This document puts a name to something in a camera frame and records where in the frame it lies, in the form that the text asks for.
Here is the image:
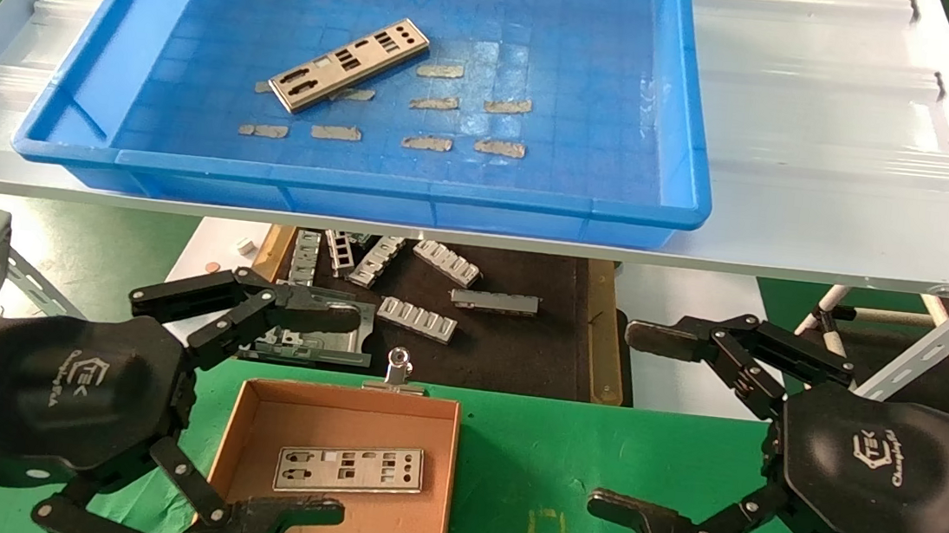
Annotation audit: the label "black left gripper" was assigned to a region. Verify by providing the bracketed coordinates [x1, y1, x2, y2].
[0, 244, 368, 533]

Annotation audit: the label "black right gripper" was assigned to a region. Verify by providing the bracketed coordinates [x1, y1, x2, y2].
[585, 300, 949, 533]

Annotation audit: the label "silver metal shield plate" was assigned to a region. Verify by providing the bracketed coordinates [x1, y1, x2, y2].
[271, 434, 429, 507]

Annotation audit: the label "brown cardboard box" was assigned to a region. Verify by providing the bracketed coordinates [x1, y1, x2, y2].
[196, 374, 464, 533]

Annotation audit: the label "blue plastic tray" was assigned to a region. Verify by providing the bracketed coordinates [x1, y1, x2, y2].
[8, 0, 732, 256]

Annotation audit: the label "silver binder clip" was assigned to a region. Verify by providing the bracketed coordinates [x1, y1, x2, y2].
[361, 342, 431, 401]

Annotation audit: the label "perforated steel rack leg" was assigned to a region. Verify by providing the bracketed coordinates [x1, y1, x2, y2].
[0, 190, 113, 332]
[853, 252, 949, 410]

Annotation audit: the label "long grey metal bar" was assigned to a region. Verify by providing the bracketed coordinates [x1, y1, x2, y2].
[448, 287, 542, 318]

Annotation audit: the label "white shelf board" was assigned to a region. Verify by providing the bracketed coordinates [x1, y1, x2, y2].
[0, 0, 949, 298]

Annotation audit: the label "metal plate in bin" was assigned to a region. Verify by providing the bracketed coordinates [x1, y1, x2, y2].
[265, 4, 433, 127]

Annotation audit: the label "large grey metal drive bracket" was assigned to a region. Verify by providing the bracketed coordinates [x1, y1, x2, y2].
[237, 278, 380, 372]

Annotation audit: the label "white pipe frame black joints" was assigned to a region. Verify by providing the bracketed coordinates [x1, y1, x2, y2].
[790, 279, 939, 374]

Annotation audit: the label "slotted grey metal bracket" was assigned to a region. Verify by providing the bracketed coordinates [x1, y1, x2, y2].
[348, 232, 407, 294]
[408, 238, 487, 290]
[374, 294, 461, 347]
[287, 228, 325, 289]
[321, 230, 360, 281]

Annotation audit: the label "black mat wooden frame tray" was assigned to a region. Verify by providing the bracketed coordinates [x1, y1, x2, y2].
[207, 219, 647, 408]

